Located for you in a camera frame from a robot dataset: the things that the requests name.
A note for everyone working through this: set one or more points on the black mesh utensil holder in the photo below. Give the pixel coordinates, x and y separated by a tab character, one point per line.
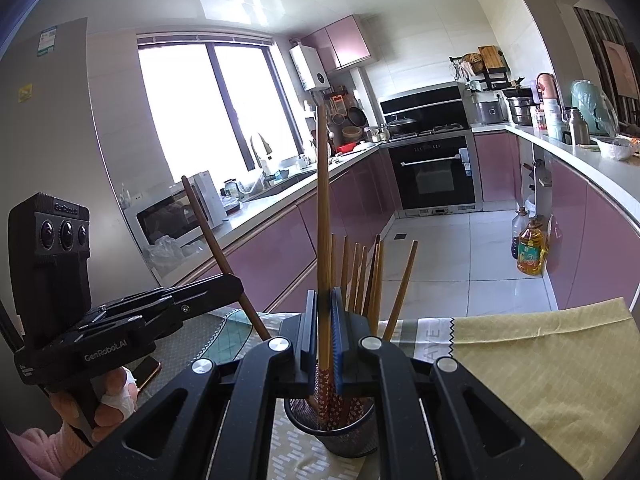
350	435

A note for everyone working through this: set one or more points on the black built-in oven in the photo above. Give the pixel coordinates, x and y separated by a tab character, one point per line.
432	175

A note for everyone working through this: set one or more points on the bamboo bowl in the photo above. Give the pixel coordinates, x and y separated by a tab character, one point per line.
352	135

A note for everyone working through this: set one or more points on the clear plastic bag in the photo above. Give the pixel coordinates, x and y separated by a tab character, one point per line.
170	255

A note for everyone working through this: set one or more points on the wooden cutting board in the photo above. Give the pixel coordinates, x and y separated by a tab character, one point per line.
491	57

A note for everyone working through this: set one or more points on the smartphone with brown case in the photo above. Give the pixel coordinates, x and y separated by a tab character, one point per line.
148	372

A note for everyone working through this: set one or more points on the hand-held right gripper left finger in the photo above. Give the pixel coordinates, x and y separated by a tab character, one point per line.
295	355

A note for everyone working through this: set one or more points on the striped wall panel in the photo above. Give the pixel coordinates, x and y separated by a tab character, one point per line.
590	35

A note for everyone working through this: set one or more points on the set of wooden chopsticks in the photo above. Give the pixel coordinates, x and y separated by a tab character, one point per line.
401	285

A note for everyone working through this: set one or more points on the white water heater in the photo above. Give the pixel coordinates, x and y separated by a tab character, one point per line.
309	67

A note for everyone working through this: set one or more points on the black wall rack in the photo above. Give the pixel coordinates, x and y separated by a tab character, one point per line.
487	80

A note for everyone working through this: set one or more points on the black wok with lid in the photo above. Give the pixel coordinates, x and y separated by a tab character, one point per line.
401	127

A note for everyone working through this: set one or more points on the person's left hand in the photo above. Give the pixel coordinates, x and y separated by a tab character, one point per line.
117	400

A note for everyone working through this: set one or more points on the person's left forearm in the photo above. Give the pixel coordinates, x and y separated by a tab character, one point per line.
35	455

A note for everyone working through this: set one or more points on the black range hood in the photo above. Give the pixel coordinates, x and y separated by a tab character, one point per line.
422	105

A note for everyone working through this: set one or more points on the kitchen window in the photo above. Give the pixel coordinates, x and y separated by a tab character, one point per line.
175	110

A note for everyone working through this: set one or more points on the black frying pan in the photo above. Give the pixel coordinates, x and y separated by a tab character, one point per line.
357	117

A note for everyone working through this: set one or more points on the kitchen sink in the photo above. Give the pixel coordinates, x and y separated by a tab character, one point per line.
280	185

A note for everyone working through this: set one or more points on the dark brown chopstick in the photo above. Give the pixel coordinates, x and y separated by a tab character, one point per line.
210	230

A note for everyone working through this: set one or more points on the pink kettle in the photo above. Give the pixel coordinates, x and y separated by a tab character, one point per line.
547	87

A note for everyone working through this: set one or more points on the patchwork printed tablecloth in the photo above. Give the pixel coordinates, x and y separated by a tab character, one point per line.
525	360

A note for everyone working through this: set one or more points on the white boxy countertop appliance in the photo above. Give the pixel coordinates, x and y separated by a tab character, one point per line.
212	197

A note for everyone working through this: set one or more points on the grey rice cooker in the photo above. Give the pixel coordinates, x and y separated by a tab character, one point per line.
490	112

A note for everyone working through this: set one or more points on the dark liquid plastic bottle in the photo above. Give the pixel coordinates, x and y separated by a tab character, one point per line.
517	235

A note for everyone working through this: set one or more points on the orange grater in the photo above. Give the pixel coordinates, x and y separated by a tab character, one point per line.
338	102

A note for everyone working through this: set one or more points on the pink kitchen counter unit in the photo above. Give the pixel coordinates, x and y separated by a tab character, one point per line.
280	255

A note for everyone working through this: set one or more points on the yellow cooking oil bottle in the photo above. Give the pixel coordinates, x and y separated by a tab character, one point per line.
531	252

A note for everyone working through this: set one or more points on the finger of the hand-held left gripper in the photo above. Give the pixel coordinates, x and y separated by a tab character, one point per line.
185	287
210	300

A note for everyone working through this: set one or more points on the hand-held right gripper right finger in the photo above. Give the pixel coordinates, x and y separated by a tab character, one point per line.
350	355

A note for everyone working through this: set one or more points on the white microwave oven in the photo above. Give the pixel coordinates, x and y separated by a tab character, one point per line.
165	220

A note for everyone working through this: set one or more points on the pink wall cabinet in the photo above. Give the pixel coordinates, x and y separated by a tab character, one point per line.
340	42

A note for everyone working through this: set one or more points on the stainless thermos bottle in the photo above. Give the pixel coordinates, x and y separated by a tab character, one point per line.
580	127

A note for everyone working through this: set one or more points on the red bowl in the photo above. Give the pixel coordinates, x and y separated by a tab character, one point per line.
346	149

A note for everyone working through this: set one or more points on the floral-end bamboo chopstick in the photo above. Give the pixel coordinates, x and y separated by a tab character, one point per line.
322	210

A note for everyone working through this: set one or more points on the pink wall picture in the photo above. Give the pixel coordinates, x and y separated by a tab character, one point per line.
622	70

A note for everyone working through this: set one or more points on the stainless stockpot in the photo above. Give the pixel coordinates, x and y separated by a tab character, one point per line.
521	111

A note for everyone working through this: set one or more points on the white bowl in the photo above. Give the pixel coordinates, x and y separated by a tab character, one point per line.
616	149

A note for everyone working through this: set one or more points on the teal plastic-covered appliance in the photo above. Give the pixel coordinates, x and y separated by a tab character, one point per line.
592	105

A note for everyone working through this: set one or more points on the grey refrigerator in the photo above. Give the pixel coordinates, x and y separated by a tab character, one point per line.
50	160

